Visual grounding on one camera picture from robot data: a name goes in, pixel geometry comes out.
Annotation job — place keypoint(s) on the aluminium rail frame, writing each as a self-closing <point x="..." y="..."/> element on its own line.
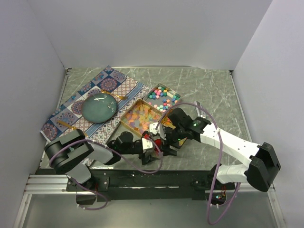
<point x="47" y="204"/>

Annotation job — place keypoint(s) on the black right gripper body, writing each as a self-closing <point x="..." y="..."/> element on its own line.
<point x="180" y="129"/>

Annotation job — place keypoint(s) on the dark tin of gummy candies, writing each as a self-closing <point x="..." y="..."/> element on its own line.
<point x="170" y="124"/>

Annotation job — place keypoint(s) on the patterned paper placemat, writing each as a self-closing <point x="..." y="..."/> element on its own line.
<point x="109" y="80"/>

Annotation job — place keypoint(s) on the teal ceramic plate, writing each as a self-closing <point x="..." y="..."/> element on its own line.
<point x="99" y="108"/>

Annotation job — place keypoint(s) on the pink tin of star candies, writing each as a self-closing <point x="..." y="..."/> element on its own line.
<point x="161" y="97"/>

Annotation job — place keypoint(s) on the gold fork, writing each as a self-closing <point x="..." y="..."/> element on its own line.
<point x="114" y="95"/>

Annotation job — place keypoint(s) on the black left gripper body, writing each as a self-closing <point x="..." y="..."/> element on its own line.
<point x="137" y="148"/>

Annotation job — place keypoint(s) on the gold tin of popsicle candies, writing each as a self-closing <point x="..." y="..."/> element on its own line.
<point x="139" y="116"/>

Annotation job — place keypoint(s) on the red jar lid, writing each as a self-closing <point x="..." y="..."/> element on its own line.
<point x="157" y="143"/>

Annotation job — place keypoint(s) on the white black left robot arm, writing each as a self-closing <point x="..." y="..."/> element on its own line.
<point x="66" y="154"/>

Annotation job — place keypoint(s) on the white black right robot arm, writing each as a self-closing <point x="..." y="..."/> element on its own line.
<point x="259" y="164"/>

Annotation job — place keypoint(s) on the metal scoop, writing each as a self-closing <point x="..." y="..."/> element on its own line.
<point x="199" y="112"/>

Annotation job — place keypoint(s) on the gold knife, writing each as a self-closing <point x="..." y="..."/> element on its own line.
<point x="80" y="124"/>

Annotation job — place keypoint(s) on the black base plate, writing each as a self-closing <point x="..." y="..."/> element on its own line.
<point x="134" y="185"/>

